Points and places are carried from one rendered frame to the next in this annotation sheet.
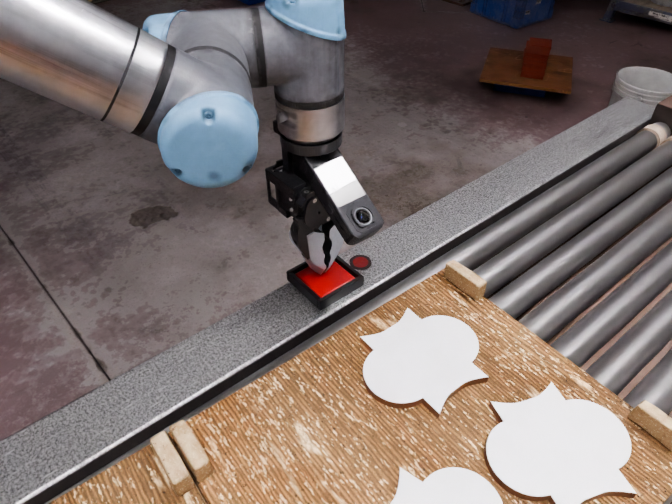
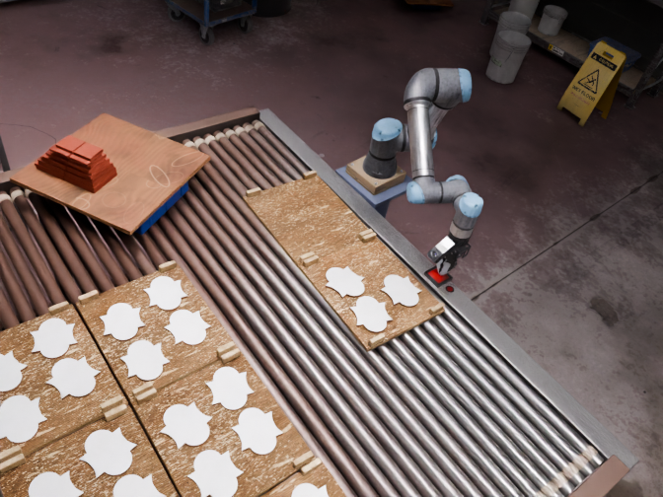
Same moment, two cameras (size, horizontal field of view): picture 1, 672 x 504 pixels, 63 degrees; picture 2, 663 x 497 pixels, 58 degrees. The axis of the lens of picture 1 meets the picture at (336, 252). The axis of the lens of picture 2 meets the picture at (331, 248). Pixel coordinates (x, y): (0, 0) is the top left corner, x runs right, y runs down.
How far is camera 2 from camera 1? 183 cm
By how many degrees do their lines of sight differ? 58
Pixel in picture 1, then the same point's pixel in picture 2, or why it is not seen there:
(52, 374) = (466, 278)
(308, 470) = (364, 261)
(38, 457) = (369, 215)
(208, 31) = (451, 184)
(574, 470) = (363, 314)
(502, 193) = (505, 349)
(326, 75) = (458, 218)
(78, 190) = (616, 266)
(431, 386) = (390, 289)
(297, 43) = (458, 205)
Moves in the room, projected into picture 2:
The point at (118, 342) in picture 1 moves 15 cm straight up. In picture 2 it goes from (491, 304) to (500, 287)
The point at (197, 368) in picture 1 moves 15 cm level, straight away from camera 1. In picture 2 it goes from (398, 244) to (431, 238)
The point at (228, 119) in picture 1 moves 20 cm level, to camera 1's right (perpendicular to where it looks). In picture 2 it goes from (411, 189) to (415, 230)
